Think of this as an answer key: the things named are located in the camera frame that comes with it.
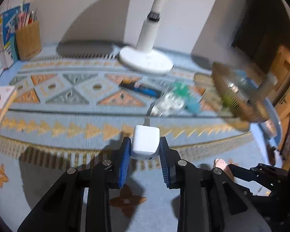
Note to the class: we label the white charger cube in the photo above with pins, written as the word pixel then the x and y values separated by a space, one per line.
pixel 145 142

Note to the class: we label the dark wooden cabinet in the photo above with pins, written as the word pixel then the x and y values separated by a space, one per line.
pixel 268 29

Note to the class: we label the bunch of pens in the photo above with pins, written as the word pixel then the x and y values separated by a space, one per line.
pixel 26 17

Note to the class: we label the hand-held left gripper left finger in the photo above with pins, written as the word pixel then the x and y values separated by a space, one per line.
pixel 124 164

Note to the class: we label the clear bag with green item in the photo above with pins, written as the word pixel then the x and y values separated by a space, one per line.
pixel 183 91

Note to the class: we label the person's right hand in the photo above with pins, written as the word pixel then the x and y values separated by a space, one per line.
pixel 222 168

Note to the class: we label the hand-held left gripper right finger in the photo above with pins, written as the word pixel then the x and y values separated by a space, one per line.
pixel 164 164

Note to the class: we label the row of standing books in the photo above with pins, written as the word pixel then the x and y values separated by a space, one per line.
pixel 0 41

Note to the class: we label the small gold grille fan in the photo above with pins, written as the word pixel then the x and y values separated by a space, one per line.
pixel 239 94

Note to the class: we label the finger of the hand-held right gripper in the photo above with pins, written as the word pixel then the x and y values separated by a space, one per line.
pixel 241 174

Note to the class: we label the white desk lamp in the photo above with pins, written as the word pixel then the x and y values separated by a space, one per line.
pixel 145 60

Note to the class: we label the patterned blue table mat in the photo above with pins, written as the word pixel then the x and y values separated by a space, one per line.
pixel 62 116

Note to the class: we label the clear plastic wrapper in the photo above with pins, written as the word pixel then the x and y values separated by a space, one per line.
pixel 166 104

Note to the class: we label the black and blue marker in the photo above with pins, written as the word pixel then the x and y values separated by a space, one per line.
pixel 145 89

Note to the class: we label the woven brown pen holder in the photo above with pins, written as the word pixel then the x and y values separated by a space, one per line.
pixel 27 41

